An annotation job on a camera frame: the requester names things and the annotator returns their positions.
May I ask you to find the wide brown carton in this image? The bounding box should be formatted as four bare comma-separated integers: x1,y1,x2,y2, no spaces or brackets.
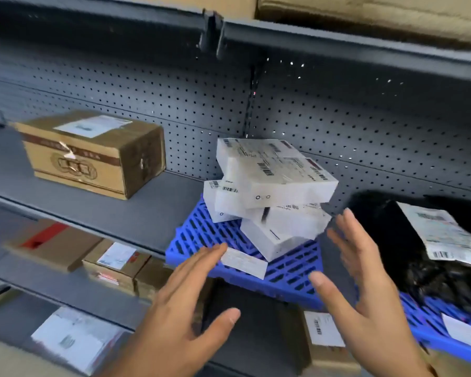
117,0,258,20

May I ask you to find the white box red grey label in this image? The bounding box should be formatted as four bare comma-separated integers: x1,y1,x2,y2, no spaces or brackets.
259,203,332,241

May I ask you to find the small white labelled box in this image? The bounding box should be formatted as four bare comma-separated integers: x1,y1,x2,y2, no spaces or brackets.
203,179,242,224
240,218,311,263

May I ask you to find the person's left hand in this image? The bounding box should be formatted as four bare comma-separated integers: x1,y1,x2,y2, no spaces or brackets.
114,242,242,377

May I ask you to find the brown taped cardboard box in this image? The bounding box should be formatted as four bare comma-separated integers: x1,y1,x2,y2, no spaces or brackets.
135,257,215,334

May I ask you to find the brown cardboard box white label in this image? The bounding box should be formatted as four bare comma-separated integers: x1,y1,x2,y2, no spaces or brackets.
288,304,362,377

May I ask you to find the person's right hand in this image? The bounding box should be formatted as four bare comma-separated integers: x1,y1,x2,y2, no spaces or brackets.
308,207,433,377

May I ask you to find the large printed cardboard box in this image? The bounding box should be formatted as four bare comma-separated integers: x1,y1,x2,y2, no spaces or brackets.
9,109,166,201

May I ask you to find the brown box red striped sticker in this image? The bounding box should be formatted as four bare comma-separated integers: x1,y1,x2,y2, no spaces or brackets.
82,238,152,297

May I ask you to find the white paper label card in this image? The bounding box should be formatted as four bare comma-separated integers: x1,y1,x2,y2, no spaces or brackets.
219,247,268,280
441,313,471,353

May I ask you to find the grey metal shelving unit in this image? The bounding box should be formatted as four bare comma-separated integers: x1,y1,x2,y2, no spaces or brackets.
0,0,471,377

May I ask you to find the brown carton green print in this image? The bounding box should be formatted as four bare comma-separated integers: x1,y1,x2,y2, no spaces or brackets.
255,0,471,50

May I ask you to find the brown box red label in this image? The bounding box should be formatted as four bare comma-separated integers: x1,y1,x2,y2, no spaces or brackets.
2,219,103,273

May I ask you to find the blue plastic pallet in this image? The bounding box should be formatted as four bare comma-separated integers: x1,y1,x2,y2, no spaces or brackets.
357,288,471,368
165,194,324,311

